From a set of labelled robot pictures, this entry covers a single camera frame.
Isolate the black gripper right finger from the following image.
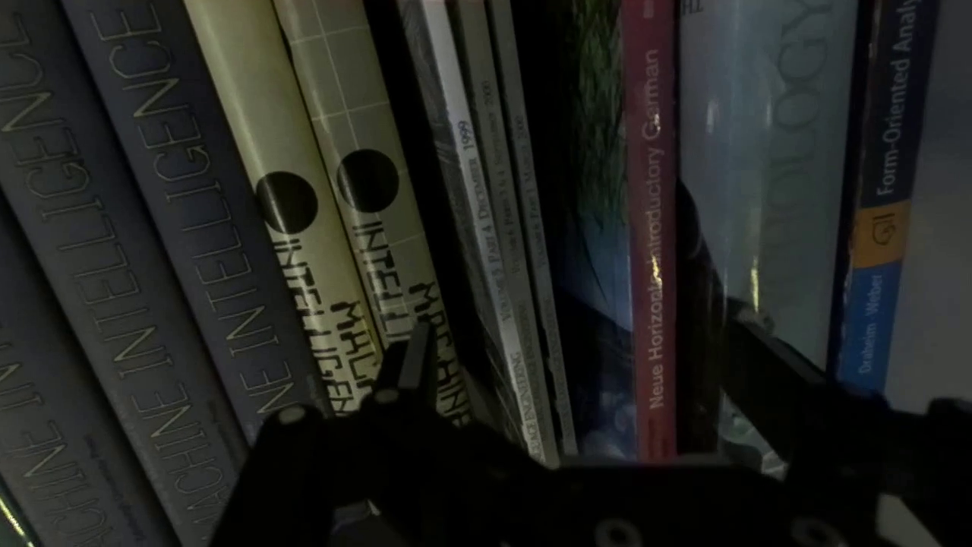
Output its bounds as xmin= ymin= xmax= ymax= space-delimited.
xmin=720 ymin=318 xmax=838 ymax=454

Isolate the dark blue orange-label book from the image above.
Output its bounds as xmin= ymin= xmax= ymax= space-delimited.
xmin=833 ymin=0 xmax=942 ymax=395

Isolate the red German book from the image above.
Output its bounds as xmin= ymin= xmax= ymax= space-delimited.
xmin=621 ymin=0 xmax=678 ymax=463

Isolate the thin white book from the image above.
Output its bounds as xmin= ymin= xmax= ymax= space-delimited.
xmin=395 ymin=0 xmax=558 ymax=466

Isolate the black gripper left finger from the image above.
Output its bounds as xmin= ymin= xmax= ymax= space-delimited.
xmin=378 ymin=334 xmax=434 ymax=399

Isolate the cream machine intelligence book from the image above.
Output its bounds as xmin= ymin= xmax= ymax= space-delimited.
xmin=182 ymin=0 xmax=382 ymax=413
xmin=275 ymin=0 xmax=474 ymax=423

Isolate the thin grey booklet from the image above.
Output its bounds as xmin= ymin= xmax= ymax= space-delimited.
xmin=485 ymin=0 xmax=577 ymax=454

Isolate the pale blue Biology book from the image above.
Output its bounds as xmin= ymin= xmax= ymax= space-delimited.
xmin=681 ymin=0 xmax=857 ymax=367

